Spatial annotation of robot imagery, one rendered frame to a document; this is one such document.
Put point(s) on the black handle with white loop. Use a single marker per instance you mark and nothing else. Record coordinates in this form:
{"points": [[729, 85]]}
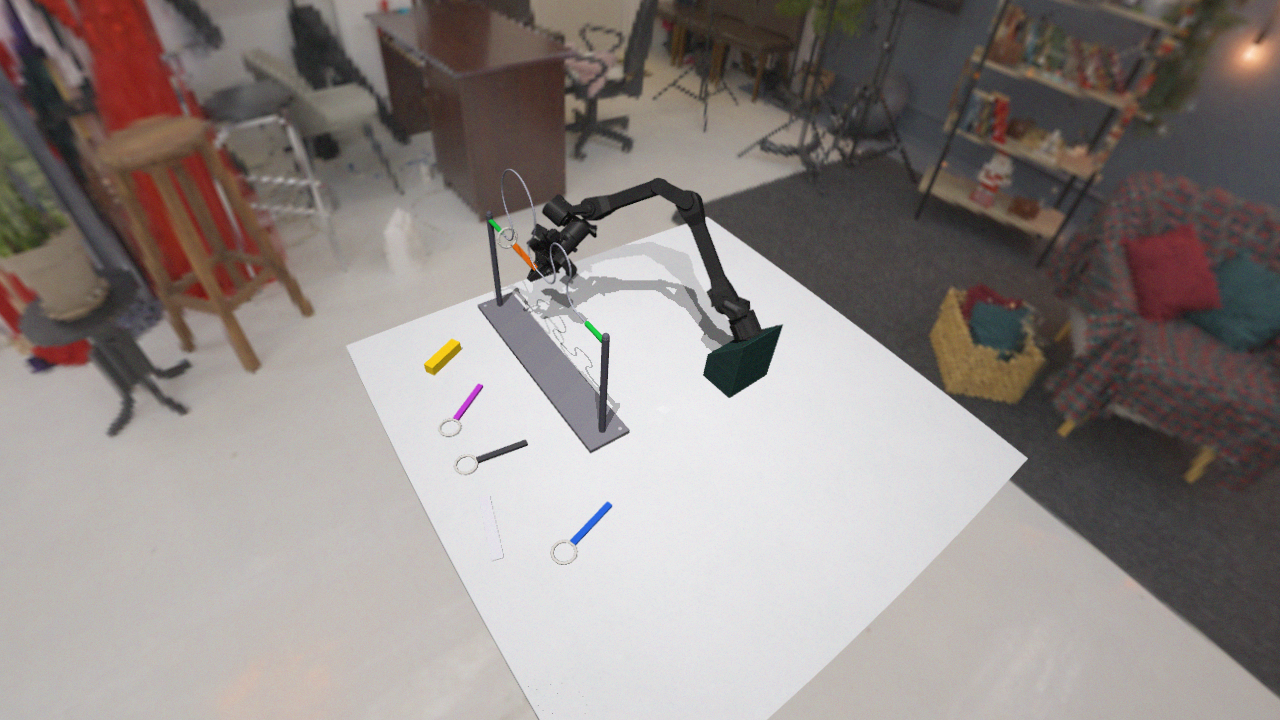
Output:
{"points": [[490, 455]]}

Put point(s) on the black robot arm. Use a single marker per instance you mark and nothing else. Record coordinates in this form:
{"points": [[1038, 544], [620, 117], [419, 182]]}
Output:
{"points": [[744, 322]]}

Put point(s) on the purple handle with grey loop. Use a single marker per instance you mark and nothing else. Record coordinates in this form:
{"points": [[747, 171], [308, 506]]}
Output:
{"points": [[462, 410]]}

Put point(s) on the blue bar with grey loop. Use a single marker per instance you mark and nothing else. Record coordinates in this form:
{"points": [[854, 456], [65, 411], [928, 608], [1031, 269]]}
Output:
{"points": [[581, 533]]}

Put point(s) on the yellow rectangular block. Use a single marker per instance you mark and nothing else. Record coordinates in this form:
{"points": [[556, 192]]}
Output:
{"points": [[442, 357]]}

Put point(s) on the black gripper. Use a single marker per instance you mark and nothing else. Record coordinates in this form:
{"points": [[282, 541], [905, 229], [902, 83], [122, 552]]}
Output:
{"points": [[543, 261]]}

